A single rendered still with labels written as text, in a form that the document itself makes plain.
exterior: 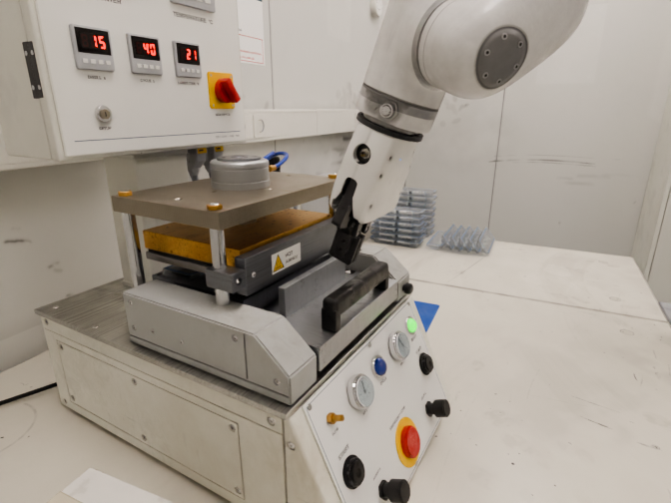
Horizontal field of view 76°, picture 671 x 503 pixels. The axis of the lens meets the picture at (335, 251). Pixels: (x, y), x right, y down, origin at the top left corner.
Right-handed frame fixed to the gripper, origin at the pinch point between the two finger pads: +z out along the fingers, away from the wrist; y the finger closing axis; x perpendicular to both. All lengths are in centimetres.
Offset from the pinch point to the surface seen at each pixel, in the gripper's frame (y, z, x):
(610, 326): 60, 16, -43
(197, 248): -10.3, 5.1, 14.2
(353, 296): -3.3, 3.8, -4.4
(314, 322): -6.6, 7.8, -2.0
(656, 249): 213, 27, -76
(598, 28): 252, -60, 2
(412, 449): -1.0, 20.8, -18.8
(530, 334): 47, 21, -29
